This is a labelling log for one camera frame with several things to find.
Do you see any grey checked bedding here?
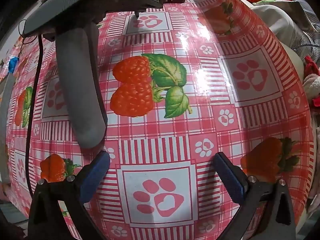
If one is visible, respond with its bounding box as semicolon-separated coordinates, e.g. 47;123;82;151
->
240;0;320;64

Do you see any red checked printed tablecloth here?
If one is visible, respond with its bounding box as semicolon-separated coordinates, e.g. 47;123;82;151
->
5;0;316;240

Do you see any thin black cable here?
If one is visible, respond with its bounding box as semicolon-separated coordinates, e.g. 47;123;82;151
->
19;19;44;198

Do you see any blue crumpled glove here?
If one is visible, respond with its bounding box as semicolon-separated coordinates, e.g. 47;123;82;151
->
9;57;20;73

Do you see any white padded jacket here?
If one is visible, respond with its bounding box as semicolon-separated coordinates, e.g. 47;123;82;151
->
251;1;305;80

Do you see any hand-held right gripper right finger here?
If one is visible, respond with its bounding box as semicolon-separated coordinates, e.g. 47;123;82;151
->
212;152;297;240

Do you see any red pink plush toy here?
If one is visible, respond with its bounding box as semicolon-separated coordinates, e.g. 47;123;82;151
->
302;56;320;108

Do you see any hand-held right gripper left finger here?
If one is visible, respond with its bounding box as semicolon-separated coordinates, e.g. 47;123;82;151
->
28;151;111;240

